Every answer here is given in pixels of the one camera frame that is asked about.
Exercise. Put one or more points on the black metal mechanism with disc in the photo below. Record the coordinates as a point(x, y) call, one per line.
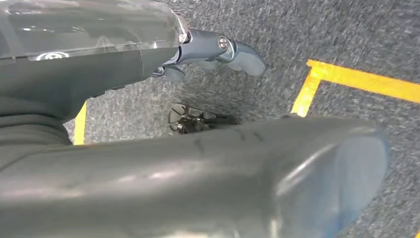
point(190, 121)

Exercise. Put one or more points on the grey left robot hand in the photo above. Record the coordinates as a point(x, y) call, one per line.
point(197, 184)

